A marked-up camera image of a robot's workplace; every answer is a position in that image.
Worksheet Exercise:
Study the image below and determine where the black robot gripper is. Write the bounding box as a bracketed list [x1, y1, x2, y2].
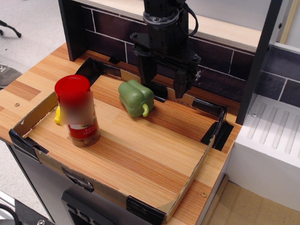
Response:
[130, 14, 200, 98]

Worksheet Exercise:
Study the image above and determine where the red-lidded basil spice bottle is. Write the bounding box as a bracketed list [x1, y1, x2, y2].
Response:
[54, 75, 100, 147]

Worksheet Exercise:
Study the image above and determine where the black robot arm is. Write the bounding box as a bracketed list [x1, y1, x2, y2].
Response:
[130, 0, 201, 98]

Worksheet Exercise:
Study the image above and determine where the taped cardboard fence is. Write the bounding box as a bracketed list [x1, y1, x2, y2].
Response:
[9, 58, 236, 225]

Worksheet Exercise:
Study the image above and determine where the green toy bell pepper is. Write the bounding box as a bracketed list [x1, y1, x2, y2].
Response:
[118, 80, 154, 117]

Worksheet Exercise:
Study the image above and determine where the yellow toy banana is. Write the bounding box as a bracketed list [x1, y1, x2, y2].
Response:
[54, 106, 60, 125]

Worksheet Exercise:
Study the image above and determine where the white ribbed sink drainboard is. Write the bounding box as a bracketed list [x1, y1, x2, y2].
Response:
[234, 93, 300, 169]

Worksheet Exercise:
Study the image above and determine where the black control panel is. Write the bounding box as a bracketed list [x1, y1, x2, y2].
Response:
[61, 192, 114, 225]

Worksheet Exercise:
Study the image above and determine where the grey shoe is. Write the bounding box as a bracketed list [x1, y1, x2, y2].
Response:
[0, 64, 22, 89]

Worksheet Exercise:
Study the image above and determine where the black chair leg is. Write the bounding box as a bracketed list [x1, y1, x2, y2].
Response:
[0, 20, 22, 38]

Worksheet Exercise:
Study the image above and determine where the black shelf frame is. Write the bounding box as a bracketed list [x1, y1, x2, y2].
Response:
[58, 0, 283, 125]

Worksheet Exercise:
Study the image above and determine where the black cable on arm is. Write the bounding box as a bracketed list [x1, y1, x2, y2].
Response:
[180, 1, 199, 36]

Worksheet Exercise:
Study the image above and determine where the metal frame with bolt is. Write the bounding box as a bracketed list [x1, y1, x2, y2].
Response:
[0, 191, 55, 225]

